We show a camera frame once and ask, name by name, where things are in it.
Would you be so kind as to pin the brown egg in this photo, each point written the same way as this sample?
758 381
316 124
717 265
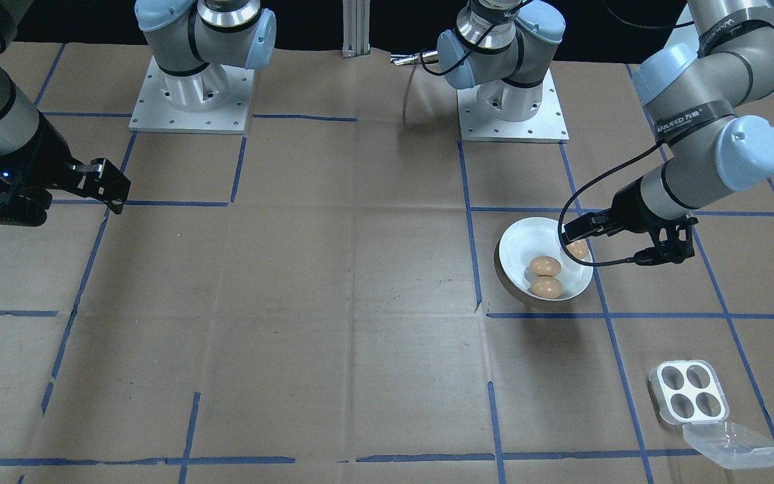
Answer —
546 288
545 267
579 251

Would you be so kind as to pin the clear plastic egg carton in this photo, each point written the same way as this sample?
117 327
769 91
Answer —
689 393

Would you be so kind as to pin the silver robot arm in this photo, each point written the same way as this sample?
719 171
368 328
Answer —
696 87
226 47

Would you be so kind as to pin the white round plate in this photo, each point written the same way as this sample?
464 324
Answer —
521 245

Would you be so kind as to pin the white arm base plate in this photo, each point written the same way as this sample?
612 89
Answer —
152 121
481 131

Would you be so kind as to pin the black frame cover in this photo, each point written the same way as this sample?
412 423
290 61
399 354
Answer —
306 23

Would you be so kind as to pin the short aluminium profile post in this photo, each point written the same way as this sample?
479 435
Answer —
357 27

